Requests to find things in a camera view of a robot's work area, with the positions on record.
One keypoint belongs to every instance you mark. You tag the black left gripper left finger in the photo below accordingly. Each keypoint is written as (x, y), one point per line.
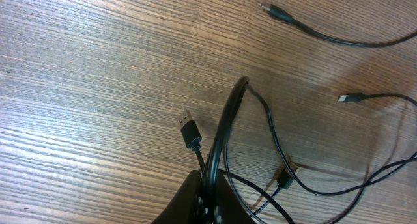
(182, 209)

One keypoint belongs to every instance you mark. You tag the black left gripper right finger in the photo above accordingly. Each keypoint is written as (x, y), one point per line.
(228, 209)

